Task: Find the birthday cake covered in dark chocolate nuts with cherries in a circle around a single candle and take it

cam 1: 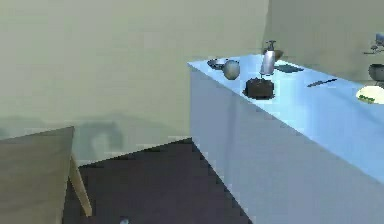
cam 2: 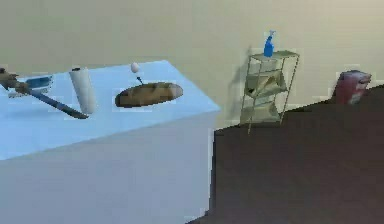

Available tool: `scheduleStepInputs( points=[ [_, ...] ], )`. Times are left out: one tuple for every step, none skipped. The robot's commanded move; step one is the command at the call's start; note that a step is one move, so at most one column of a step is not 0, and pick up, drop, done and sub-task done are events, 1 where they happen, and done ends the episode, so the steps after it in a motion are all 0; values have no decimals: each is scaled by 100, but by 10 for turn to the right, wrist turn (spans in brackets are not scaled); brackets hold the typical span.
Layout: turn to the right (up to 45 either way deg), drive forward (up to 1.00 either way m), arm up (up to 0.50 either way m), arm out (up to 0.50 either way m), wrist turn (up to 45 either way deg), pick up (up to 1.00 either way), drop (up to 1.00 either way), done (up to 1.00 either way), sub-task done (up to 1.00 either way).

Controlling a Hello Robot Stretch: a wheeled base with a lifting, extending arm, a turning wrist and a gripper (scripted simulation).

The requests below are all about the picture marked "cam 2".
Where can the small dark utensil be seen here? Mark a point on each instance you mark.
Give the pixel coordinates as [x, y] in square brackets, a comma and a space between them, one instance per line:
[139, 80]

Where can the pale blue counter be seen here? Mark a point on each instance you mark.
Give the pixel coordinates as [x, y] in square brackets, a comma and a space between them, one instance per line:
[110, 156]

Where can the brown bread loaf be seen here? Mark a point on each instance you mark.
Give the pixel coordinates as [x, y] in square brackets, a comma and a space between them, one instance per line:
[149, 94]

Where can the blue and white bowl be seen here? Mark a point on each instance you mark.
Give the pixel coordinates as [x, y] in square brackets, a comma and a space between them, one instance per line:
[38, 84]

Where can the white egg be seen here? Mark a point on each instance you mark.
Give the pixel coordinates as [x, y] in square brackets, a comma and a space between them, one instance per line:
[134, 67]

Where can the red bin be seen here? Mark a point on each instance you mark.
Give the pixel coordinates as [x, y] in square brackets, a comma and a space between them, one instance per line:
[351, 86]

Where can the white paper towel roll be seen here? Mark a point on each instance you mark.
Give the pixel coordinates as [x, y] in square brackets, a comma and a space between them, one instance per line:
[84, 90]

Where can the blue spray bottle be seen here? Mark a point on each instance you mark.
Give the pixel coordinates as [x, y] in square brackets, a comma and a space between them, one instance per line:
[268, 46]

